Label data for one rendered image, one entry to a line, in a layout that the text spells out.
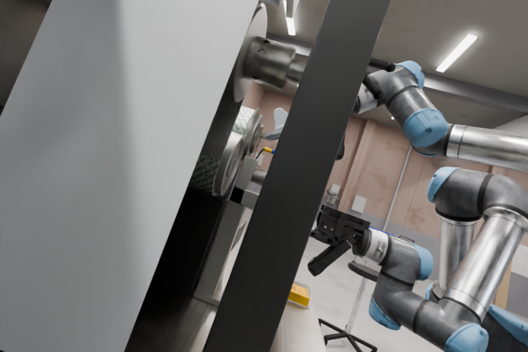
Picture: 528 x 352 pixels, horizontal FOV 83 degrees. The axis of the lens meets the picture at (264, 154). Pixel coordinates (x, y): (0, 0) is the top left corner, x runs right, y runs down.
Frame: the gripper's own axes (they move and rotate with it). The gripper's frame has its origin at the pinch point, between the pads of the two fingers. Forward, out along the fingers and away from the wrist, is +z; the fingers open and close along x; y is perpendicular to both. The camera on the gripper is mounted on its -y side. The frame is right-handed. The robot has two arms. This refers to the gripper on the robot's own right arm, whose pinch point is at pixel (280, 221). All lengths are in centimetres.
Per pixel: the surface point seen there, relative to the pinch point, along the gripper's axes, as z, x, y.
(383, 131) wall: -272, -954, 303
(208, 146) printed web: 16.7, 24.3, 10.0
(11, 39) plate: 46, 35, 14
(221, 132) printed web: 15.5, 24.2, 13.1
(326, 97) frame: 2, 49, 16
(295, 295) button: -10.1, -6.5, -17.3
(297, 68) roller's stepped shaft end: 6.5, 32.6, 24.4
